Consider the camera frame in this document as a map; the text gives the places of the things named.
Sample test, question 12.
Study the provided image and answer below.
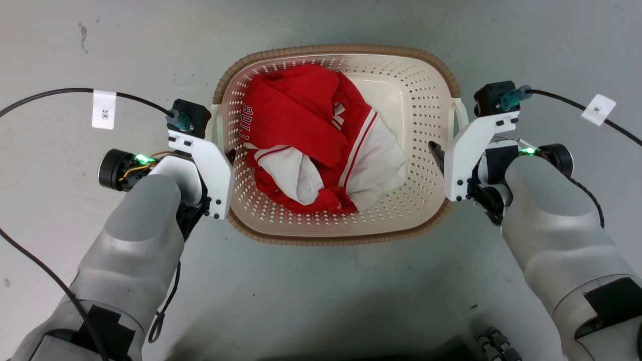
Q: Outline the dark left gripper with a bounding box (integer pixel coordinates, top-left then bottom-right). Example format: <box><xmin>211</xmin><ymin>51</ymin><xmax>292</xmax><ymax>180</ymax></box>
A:
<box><xmin>176</xmin><ymin>148</ymin><xmax>237</xmax><ymax>242</ymax></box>

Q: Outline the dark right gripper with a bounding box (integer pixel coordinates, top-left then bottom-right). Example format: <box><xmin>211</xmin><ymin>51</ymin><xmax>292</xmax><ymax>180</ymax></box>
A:
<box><xmin>428</xmin><ymin>141</ymin><xmax>506</xmax><ymax>226</ymax></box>

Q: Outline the cream laundry basket brown rim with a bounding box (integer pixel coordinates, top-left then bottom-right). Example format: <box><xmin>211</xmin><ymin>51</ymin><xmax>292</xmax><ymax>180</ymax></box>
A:
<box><xmin>211</xmin><ymin>44</ymin><xmax>470</xmax><ymax>246</ymax></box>

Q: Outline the red and white jersey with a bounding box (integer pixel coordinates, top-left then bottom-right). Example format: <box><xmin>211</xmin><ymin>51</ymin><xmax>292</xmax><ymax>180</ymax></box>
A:
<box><xmin>243</xmin><ymin>64</ymin><xmax>409</xmax><ymax>215</ymax></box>

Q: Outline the white left camera bracket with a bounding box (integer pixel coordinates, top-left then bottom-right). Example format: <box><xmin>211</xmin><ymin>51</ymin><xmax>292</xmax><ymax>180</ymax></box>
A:
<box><xmin>167</xmin><ymin>129</ymin><xmax>235</xmax><ymax>220</ymax></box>

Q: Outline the white camera bracket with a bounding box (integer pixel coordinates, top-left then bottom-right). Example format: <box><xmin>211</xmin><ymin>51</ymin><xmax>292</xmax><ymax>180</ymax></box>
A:
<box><xmin>167</xmin><ymin>129</ymin><xmax>235</xmax><ymax>220</ymax></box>
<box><xmin>443</xmin><ymin>111</ymin><xmax>520</xmax><ymax>203</ymax></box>

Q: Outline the white right camera bracket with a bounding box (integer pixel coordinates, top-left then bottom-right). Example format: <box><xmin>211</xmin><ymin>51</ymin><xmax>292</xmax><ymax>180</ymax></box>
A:
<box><xmin>443</xmin><ymin>111</ymin><xmax>520</xmax><ymax>203</ymax></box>

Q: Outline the white cable label marked 3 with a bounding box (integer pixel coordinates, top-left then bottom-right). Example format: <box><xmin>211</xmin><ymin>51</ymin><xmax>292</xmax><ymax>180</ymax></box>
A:
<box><xmin>92</xmin><ymin>89</ymin><xmax>117</xmax><ymax>130</ymax></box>

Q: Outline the black right camera cable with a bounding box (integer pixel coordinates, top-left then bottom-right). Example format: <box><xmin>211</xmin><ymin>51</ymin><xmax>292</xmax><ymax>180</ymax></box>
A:
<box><xmin>500</xmin><ymin>85</ymin><xmax>642</xmax><ymax>148</ymax></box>

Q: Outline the black camera cable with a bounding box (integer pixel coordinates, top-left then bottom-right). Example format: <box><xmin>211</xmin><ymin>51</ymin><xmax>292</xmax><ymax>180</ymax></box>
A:
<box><xmin>0</xmin><ymin>88</ymin><xmax>177</xmax><ymax>361</ymax></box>
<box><xmin>500</xmin><ymin>85</ymin><xmax>642</xmax><ymax>148</ymax></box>

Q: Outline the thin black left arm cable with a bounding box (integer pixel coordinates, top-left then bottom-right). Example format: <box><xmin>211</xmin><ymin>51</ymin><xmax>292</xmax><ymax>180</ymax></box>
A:
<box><xmin>147</xmin><ymin>260</ymin><xmax>182</xmax><ymax>344</ymax></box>

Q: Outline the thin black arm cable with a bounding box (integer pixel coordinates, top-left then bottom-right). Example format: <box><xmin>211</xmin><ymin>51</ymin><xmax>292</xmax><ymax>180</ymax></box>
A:
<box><xmin>147</xmin><ymin>260</ymin><xmax>182</xmax><ymax>344</ymax></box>
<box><xmin>566</xmin><ymin>175</ymin><xmax>605</xmax><ymax>229</ymax></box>

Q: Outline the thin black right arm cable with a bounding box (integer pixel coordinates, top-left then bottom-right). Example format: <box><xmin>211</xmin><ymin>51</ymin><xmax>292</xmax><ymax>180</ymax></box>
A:
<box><xmin>566</xmin><ymin>175</ymin><xmax>605</xmax><ymax>229</ymax></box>

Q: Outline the white cable label with star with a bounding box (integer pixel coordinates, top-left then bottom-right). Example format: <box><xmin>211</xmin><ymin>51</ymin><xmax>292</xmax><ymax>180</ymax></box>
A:
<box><xmin>581</xmin><ymin>94</ymin><xmax>617</xmax><ymax>127</ymax></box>

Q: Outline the black left camera cable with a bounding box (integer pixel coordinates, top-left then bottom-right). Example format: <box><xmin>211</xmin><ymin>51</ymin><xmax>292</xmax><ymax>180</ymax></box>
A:
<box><xmin>0</xmin><ymin>88</ymin><xmax>177</xmax><ymax>361</ymax></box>

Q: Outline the grey corrugated hose bundle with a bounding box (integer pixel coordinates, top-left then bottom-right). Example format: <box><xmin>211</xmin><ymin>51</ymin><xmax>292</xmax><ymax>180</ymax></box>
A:
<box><xmin>475</xmin><ymin>326</ymin><xmax>523</xmax><ymax>361</ymax></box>

